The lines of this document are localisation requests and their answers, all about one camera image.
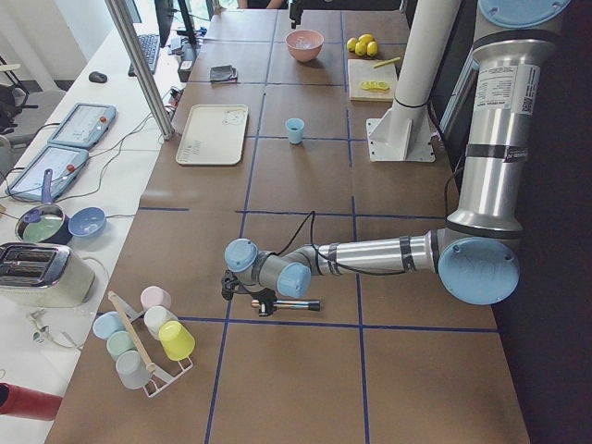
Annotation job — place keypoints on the yellow plastic knife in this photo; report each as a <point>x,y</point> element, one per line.
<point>383,63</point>

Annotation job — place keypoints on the clear ice cubes pile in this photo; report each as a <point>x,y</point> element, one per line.
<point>304,42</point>

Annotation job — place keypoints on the yellow lemon lower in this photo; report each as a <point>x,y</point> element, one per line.
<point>372,49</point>

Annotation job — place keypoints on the bamboo cutting board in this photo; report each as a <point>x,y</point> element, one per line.
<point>361,70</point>

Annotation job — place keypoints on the teach pendant far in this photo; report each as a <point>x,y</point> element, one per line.
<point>84,126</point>

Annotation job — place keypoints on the yellow lemon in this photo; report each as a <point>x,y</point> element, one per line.
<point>351,44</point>
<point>372,49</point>
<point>360,49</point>
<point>366,38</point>

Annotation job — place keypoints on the aluminium frame post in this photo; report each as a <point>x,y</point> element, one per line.
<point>122,20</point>

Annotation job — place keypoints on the red bottle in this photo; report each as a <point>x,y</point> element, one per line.
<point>28,403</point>

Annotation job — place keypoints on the blue cup on rack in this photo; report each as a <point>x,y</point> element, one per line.
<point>107,324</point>

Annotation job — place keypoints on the grey folded cloth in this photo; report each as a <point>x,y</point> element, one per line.
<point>222,74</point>

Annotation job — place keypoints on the dark blue saucepan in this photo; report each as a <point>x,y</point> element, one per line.
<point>46,222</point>

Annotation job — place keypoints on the pink cup on rack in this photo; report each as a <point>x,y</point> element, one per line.
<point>155,296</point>

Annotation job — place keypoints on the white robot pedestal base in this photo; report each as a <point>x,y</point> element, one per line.
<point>403,133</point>

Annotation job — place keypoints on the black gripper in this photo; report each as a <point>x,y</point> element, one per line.
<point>294,12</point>
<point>264,296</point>

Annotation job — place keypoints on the white cup on rack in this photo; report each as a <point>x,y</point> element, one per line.
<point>155,317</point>

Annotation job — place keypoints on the grey cup on rack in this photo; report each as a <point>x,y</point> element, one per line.
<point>131,370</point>

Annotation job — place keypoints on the yellow cup on rack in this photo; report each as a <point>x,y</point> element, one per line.
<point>176,340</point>

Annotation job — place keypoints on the yellow lemon upper left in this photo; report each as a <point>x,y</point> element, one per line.
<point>351,44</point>

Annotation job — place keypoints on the pink bowl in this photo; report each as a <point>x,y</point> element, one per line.
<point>304,55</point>

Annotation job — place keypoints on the lemon slices row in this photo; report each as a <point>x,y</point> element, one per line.
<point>374,86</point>

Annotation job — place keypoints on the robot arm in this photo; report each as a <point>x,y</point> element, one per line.
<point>474,253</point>

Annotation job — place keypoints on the teach pendant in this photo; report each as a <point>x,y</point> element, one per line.
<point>84,126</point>
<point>66,163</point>

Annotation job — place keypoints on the green cup on rack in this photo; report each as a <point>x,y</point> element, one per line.
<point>118,343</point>

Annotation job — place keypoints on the black computer mouse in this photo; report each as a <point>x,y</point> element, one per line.
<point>97,77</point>

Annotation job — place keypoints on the black keyboard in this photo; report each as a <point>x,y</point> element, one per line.
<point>150,45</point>

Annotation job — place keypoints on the white steel toaster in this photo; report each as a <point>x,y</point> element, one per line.
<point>44,275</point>

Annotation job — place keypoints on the teach pendant near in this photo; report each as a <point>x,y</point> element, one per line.
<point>66,163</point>

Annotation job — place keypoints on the yellow lemon middle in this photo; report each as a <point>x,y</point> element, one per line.
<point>360,49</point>

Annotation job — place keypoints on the yellow lemon upper right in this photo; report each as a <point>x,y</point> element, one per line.
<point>366,38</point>

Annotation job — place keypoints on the light blue plastic cup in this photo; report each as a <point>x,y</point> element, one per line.
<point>294,128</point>

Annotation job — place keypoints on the steel muddler black cap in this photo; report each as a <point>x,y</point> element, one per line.
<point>311,305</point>

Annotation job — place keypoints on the cream bear serving tray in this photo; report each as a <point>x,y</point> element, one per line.
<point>213,136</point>

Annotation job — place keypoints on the blue bowl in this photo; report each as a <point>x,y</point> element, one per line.
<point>88,222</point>

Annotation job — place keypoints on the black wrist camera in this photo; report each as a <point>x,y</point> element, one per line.
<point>230,285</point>

